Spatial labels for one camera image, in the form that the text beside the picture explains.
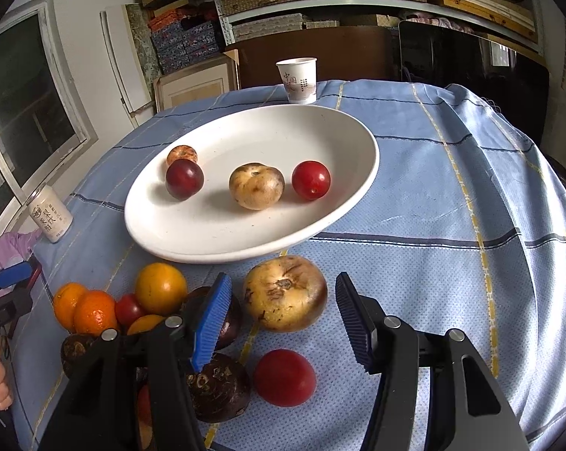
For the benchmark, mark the black screen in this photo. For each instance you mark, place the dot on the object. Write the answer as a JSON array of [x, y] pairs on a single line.
[[475, 70]]

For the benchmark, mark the red tomato on plate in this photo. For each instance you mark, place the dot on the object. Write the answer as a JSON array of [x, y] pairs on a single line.
[[311, 180]]

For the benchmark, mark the grey metal shelf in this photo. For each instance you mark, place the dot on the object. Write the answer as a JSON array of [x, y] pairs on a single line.
[[311, 7]]

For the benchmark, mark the small red tomato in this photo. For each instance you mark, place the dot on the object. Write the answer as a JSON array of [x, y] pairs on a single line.
[[128, 309]]

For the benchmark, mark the green marbled panel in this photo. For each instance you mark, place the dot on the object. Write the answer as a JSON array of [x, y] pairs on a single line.
[[139, 37]]

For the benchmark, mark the brown wooden furniture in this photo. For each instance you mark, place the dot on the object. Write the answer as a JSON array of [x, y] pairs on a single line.
[[334, 56]]

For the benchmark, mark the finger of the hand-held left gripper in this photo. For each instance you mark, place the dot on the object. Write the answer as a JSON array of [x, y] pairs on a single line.
[[12, 276], [10, 307]]

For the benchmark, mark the smooth orange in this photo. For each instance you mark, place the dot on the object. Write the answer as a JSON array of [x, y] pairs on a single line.
[[160, 288], [144, 325]]

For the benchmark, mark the white drink can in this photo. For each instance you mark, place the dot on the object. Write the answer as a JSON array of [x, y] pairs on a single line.
[[50, 216]]

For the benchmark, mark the white paper cup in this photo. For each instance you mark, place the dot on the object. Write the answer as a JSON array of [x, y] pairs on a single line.
[[297, 80]]

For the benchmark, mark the large tan round fruit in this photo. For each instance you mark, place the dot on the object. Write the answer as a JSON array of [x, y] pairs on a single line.
[[285, 296]]

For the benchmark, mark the stack of blue patterned boxes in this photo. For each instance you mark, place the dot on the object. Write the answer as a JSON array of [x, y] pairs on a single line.
[[189, 42]]

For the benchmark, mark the white oval plate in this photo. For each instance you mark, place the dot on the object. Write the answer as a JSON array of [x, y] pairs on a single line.
[[217, 225]]

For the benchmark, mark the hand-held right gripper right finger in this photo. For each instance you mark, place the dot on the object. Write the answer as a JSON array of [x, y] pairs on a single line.
[[353, 324]]

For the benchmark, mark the dark red plum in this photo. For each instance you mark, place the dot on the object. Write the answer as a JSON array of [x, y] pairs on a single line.
[[184, 179]]

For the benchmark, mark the dark purple round fruit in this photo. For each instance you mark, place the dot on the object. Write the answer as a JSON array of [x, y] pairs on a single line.
[[230, 326]]

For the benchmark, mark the white board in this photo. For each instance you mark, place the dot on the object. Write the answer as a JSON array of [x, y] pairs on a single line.
[[123, 56]]

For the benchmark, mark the white framed window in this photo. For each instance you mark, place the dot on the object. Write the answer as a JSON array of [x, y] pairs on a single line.
[[24, 94]]

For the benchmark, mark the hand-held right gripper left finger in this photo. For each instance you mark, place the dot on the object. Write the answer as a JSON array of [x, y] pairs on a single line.
[[212, 324]]

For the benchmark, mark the blue checked tablecloth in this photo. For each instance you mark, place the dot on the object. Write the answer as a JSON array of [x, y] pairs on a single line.
[[428, 268]]

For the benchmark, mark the pink cloth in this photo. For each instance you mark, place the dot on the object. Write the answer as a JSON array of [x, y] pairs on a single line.
[[10, 249]]

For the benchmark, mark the small brown round fruit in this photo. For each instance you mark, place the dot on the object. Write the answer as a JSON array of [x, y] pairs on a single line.
[[181, 153]]

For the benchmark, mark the orange tangerine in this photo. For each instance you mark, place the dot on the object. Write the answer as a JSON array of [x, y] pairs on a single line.
[[94, 317], [65, 303]]

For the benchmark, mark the dark brown mangosteen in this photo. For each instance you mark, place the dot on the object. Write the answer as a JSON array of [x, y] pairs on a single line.
[[75, 352]]

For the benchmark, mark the red-edged dark object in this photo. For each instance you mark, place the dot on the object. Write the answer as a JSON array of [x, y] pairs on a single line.
[[36, 275]]

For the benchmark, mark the large dark water chestnut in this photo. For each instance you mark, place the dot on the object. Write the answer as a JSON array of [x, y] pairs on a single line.
[[221, 390]]

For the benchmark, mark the light wooden picture frame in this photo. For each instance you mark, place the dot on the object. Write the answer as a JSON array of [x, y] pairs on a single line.
[[193, 87]]

